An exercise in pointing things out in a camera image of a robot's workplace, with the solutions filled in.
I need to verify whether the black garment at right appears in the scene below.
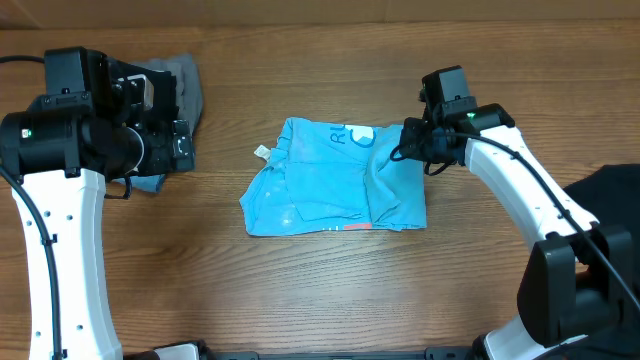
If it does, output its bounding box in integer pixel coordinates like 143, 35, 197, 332
564, 164, 640, 240

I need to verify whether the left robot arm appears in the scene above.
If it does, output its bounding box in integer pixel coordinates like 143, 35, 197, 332
1, 49, 195, 359

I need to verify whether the light blue printed t-shirt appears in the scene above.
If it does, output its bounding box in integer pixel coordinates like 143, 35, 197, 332
240, 117, 427, 236

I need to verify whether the grey folded garment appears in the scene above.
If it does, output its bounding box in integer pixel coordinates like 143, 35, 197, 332
107, 54, 204, 193

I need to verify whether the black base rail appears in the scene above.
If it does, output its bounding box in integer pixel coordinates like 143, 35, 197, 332
124, 341, 481, 360

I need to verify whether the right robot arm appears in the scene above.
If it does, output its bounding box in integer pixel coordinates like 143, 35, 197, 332
390, 104, 639, 359

